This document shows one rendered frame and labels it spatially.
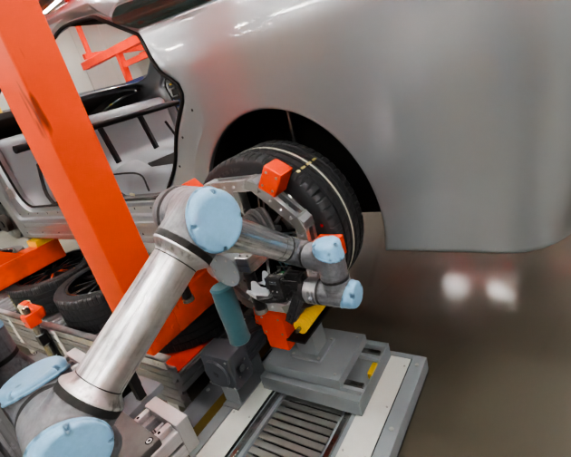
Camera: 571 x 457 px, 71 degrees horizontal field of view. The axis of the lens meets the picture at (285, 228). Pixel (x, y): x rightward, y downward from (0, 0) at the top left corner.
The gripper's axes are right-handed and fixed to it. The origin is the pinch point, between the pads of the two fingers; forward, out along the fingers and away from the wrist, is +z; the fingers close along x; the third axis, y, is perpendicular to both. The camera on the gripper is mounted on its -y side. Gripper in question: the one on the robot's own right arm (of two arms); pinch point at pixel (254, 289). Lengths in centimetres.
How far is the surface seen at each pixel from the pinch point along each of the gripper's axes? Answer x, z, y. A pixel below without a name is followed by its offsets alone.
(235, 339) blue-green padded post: -8.0, 27.3, -31.2
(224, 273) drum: -6.0, 17.6, 1.0
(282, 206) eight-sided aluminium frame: -20.6, -3.4, 19.1
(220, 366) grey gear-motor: -5, 39, -46
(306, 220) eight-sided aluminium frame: -22.6, -9.9, 12.8
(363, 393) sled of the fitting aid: -28, -12, -67
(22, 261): -27, 249, -19
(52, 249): -50, 249, -21
